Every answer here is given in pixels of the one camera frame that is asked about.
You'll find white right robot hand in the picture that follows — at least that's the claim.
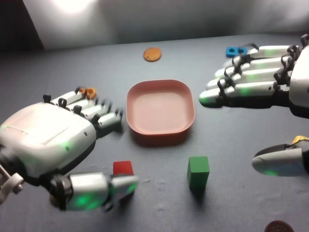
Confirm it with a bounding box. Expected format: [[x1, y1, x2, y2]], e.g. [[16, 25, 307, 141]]
[[198, 34, 309, 178]]

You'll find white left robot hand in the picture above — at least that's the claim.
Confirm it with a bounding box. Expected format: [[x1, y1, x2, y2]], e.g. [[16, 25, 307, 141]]
[[0, 87, 140, 212]]

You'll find red block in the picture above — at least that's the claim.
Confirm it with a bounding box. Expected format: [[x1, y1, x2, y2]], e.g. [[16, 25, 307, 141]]
[[112, 160, 134, 176]]

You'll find green cube block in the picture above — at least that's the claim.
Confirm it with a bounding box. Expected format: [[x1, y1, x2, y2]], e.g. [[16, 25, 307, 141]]
[[186, 156, 210, 190]]

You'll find blue two-hole block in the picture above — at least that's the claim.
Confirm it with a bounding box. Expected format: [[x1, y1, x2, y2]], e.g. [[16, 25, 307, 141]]
[[225, 46, 248, 58]]

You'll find pink square plate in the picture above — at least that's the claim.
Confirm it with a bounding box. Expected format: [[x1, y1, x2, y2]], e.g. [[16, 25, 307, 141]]
[[126, 79, 196, 147]]

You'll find orange pretzel toy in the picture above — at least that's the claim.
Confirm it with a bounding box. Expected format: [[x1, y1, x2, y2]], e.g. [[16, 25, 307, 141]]
[[79, 87, 97, 100]]

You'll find yellow corn toy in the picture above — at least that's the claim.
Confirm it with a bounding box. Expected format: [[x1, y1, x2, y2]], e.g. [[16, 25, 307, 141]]
[[291, 135, 309, 145]]

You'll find orange round cookie toy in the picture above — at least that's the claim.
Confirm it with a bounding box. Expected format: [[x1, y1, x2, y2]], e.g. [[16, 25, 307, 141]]
[[143, 47, 162, 63]]

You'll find grey table cloth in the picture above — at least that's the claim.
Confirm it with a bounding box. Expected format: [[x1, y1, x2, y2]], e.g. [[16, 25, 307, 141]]
[[0, 31, 309, 232]]

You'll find brown chocolate sandwich cookie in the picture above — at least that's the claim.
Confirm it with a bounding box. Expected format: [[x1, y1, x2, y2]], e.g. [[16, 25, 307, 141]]
[[264, 220, 294, 232]]

